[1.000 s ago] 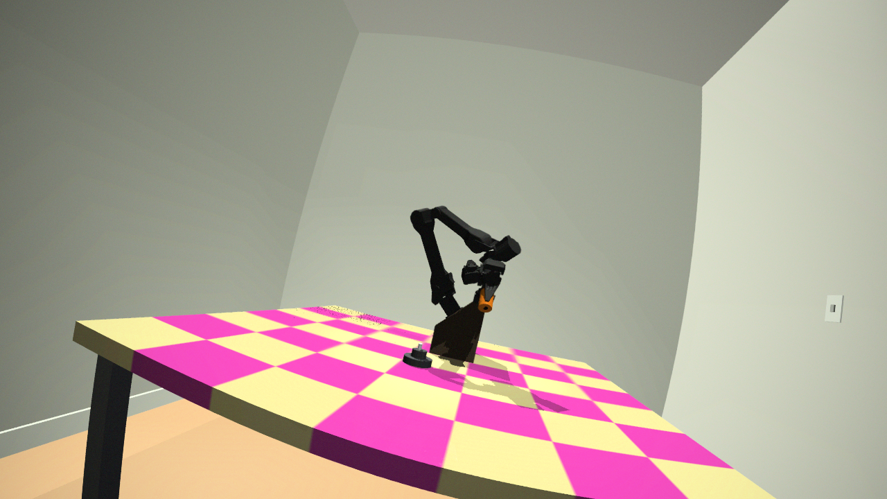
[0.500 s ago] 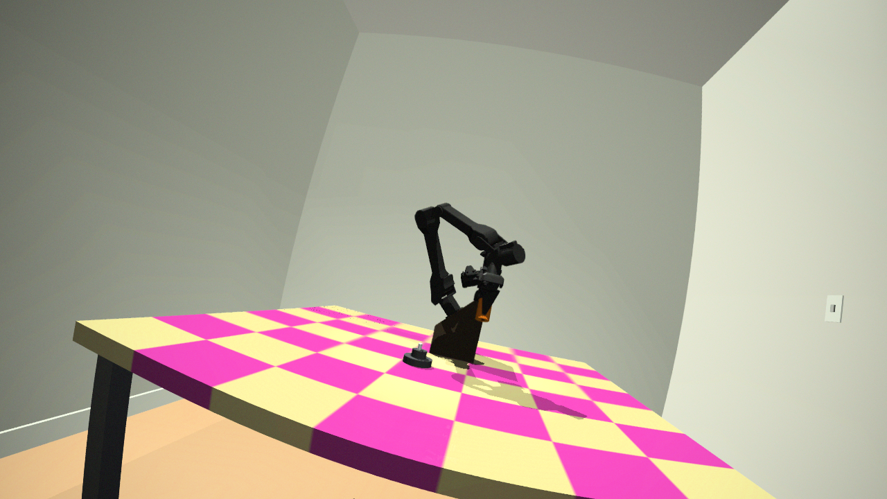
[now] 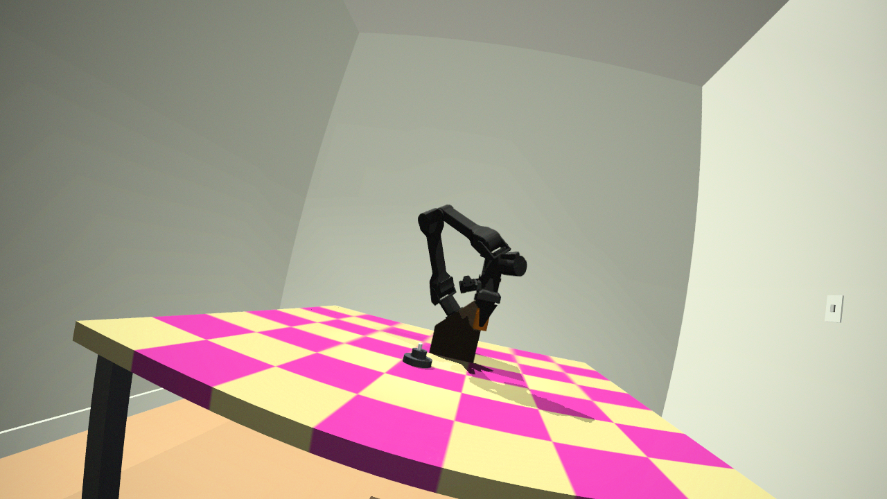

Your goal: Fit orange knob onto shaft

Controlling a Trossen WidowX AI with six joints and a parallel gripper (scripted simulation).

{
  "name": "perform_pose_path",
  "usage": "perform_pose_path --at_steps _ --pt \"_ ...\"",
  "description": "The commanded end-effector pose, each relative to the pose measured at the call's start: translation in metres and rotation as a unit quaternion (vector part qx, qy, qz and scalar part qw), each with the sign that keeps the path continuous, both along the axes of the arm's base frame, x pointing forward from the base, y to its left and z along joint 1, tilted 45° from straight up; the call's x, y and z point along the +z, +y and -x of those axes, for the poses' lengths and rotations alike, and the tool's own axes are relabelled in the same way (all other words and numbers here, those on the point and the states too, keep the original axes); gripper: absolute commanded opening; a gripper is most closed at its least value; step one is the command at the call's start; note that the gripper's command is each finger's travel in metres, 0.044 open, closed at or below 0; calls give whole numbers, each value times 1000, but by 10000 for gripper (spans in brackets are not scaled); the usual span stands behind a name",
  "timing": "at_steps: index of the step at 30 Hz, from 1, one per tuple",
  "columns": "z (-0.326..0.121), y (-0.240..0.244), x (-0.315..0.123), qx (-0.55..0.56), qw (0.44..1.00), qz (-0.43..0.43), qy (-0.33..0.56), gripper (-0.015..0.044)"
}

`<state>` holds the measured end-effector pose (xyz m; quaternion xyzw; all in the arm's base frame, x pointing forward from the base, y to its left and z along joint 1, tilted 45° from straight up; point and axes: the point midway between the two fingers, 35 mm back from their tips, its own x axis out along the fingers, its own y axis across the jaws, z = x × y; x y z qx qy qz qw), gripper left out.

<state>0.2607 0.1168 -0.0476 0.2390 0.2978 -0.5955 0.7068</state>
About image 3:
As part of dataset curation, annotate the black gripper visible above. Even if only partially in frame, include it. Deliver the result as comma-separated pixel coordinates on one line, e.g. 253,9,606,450
474,272,501,327

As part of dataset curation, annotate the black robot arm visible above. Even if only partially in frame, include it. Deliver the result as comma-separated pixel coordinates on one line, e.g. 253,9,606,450
418,204,527,318

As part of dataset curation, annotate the grey stepped pedestal with shaft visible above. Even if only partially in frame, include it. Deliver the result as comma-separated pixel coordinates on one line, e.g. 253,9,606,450
403,343,432,368

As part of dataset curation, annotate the orange knob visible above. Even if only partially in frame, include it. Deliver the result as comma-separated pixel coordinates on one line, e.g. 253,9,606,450
473,308,489,331

